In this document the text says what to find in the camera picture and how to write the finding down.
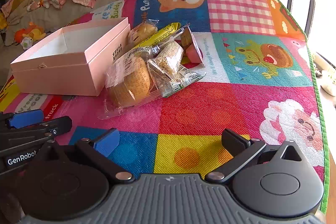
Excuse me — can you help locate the yellow snack packet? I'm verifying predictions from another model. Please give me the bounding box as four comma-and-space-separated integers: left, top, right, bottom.
131, 22, 181, 51

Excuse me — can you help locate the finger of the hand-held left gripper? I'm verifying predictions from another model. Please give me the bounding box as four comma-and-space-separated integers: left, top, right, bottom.
0, 116, 73, 154
0, 109, 44, 132

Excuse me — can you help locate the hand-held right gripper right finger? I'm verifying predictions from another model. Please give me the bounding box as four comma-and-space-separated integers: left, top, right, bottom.
205, 129, 313, 183

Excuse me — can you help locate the large bun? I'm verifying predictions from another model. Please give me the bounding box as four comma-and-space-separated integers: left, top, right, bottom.
98, 52, 158, 119

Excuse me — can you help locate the sesame snack bar packet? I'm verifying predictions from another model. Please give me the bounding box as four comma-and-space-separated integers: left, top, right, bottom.
148, 40, 184, 83

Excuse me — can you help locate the beige sofa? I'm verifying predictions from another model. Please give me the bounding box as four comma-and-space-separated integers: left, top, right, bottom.
0, 0, 192, 77

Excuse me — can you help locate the small bun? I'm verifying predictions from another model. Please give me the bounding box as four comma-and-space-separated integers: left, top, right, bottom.
128, 19, 159, 47

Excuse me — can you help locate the pink cardboard box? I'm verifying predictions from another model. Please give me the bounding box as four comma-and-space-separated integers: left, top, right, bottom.
10, 17, 131, 96

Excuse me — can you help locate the pink cloth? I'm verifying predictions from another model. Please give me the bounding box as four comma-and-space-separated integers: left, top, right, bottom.
0, 0, 35, 18

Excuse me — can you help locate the dark window frame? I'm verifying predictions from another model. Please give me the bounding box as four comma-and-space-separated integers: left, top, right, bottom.
287, 0, 316, 33

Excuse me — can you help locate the orange plush toy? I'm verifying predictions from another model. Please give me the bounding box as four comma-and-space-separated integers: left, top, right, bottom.
14, 22, 47, 43

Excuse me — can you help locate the colourful printed play mat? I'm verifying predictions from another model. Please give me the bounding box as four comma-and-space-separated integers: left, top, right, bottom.
0, 0, 330, 214

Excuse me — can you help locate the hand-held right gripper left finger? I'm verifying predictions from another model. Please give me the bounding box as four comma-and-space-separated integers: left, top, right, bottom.
39, 128, 135, 184

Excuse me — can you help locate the pink snack box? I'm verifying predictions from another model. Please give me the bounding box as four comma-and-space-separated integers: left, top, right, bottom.
181, 26, 205, 67

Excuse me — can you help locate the green and white snack packet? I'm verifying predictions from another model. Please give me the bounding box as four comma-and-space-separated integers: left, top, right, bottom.
151, 64, 206, 98

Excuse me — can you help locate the white and green toy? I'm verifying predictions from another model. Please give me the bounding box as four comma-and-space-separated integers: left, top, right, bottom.
20, 36, 34, 50

